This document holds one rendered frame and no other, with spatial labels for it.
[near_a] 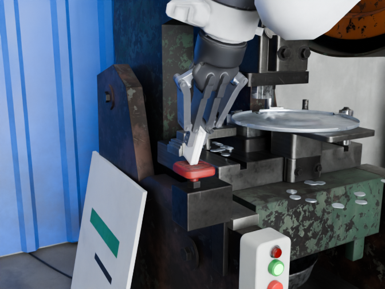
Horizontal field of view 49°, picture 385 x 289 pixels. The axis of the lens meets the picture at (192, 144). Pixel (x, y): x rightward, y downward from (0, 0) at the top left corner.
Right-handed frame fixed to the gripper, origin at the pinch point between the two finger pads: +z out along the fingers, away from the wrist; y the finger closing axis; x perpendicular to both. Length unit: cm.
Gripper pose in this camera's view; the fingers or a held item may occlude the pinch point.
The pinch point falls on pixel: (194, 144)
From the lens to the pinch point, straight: 73.9
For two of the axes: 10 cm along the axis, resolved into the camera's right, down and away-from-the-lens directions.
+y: 8.7, -1.1, 4.9
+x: -4.5, -5.9, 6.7
